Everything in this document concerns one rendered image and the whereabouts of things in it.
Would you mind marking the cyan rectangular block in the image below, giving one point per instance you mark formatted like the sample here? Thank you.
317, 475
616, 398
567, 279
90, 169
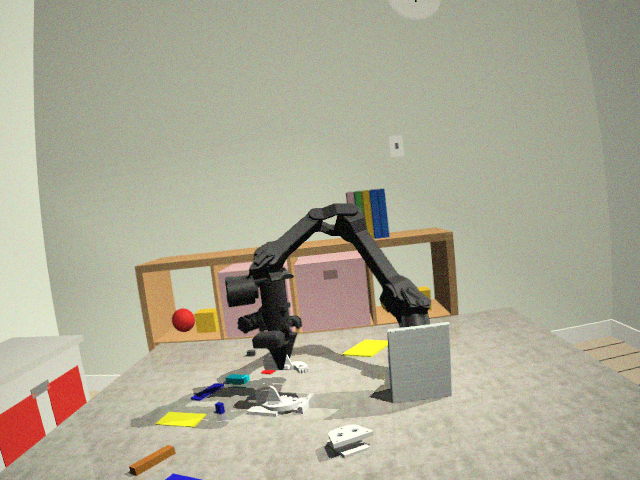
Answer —
237, 378

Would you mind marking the blue flat bar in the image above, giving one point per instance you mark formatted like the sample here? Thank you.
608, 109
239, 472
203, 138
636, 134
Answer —
207, 391

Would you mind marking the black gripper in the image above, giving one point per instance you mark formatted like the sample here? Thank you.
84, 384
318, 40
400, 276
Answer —
279, 339

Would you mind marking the blue flat plate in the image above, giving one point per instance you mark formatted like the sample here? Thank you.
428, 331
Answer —
180, 477

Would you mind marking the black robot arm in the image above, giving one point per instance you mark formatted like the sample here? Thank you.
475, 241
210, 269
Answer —
400, 296

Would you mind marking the orange rectangular bar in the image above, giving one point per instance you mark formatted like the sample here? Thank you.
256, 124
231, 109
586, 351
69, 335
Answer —
151, 460

